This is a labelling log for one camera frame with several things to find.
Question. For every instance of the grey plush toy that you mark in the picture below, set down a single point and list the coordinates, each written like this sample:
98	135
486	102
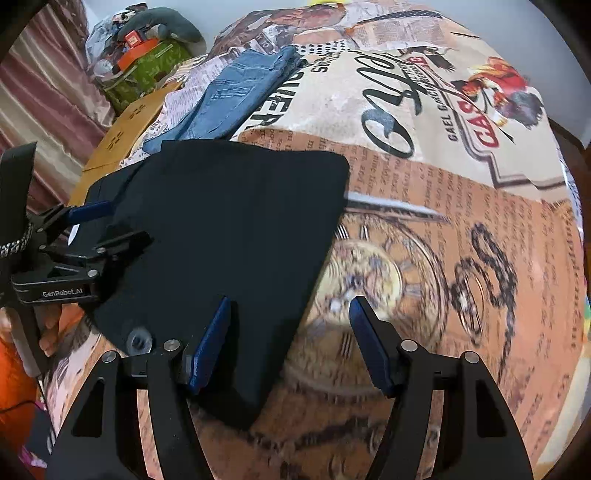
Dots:
184	30

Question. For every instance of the green storage bag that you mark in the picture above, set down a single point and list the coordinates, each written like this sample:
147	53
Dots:
157	60

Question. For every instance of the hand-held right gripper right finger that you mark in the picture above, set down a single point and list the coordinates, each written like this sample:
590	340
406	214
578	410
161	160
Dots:
369	346

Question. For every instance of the orange box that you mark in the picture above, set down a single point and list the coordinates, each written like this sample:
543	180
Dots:
138	53

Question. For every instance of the person's left hand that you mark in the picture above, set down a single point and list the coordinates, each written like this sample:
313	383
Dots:
51	337

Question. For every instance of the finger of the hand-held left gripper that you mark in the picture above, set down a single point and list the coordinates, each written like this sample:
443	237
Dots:
124	242
94	210

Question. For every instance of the black pants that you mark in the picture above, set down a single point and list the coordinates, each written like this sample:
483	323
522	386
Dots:
231	221

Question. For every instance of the printed bedsheet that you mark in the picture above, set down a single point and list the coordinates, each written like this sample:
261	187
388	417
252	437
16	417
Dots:
461	230

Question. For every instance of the blue jeans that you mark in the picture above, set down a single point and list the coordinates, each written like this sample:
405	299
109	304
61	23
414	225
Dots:
231	92

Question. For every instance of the pile of clothes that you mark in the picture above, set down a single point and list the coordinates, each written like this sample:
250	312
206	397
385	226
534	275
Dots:
104	32

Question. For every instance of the wooden lap table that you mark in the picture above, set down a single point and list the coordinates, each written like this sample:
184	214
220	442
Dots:
134	115

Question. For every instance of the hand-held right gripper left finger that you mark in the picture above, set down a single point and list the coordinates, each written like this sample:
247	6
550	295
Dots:
210	341

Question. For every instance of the striped pink curtain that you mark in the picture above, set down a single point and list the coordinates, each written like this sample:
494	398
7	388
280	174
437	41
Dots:
46	92

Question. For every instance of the orange clothing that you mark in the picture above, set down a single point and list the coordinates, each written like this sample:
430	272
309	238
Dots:
18	360

